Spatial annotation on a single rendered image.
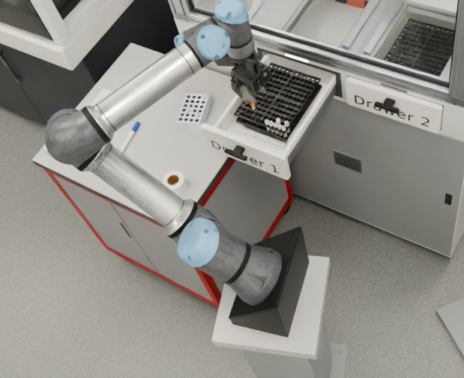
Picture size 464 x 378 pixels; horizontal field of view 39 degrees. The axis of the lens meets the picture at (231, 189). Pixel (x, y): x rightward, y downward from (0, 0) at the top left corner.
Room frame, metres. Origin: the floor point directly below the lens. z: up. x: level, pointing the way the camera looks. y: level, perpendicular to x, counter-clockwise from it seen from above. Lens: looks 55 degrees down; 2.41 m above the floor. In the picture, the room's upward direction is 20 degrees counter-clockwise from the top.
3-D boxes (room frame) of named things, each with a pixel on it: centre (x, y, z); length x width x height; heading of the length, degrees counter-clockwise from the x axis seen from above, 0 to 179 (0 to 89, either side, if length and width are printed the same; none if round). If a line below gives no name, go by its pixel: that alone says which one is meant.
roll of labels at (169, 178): (1.22, 0.16, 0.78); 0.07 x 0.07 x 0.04
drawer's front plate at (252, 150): (1.17, -0.07, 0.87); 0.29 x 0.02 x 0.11; 41
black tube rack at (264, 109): (1.30, -0.23, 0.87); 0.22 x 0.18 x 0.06; 131
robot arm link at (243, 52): (1.25, -0.15, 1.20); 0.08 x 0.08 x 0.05
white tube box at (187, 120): (1.47, 0.03, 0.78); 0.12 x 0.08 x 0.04; 148
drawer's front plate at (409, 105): (1.14, -0.52, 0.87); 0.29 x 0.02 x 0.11; 41
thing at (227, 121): (1.31, -0.23, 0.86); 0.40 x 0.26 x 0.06; 131
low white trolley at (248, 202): (1.49, 0.18, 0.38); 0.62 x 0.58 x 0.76; 41
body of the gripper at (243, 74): (1.24, -0.15, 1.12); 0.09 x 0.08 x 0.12; 29
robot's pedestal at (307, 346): (0.75, 0.00, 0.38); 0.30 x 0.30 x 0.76; 61
